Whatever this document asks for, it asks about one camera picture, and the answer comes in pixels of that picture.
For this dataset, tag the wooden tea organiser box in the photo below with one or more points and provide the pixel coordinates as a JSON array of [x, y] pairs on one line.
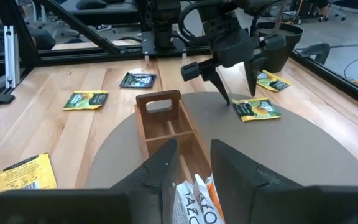
[[163, 124]]

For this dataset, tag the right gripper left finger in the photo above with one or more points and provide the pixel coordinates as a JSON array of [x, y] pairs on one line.
[[73, 208]]

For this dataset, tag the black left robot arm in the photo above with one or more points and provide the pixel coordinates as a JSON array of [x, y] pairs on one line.
[[163, 18]]

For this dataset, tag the dark purple tea packet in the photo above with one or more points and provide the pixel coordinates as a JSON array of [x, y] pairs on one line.
[[138, 80]]

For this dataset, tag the white orange tea packet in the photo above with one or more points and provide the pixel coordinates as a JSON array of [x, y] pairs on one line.
[[205, 205], [183, 205]]

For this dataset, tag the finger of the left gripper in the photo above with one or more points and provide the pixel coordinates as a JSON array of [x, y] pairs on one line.
[[252, 77], [219, 84]]

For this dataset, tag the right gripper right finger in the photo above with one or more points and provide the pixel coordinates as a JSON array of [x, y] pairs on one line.
[[291, 205]]

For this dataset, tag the green yellow tea packet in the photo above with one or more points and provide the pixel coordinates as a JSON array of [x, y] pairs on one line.
[[273, 82], [85, 100], [256, 109]]

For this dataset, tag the background office chair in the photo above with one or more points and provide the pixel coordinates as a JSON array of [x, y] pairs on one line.
[[315, 7]]

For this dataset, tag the black desk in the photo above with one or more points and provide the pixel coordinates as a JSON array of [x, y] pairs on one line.
[[120, 12]]

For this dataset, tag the black computer mouse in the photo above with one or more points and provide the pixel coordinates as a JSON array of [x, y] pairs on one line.
[[90, 4]]

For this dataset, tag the round grey mat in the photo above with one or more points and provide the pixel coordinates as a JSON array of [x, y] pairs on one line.
[[291, 149]]

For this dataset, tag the silver aluminium bracket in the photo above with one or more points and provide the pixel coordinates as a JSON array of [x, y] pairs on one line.
[[12, 56]]

